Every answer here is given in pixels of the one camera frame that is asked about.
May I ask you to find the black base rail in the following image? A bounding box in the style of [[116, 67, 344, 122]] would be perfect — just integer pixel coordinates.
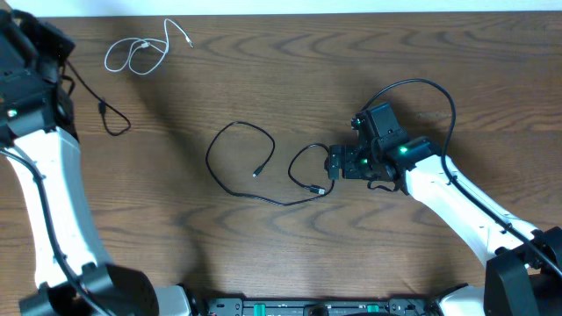
[[192, 296, 488, 316]]

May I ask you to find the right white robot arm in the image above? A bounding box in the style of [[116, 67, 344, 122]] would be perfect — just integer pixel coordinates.
[[325, 104, 561, 315]]

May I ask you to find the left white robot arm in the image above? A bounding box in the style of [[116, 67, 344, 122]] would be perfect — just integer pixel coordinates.
[[1, 10, 194, 315]]

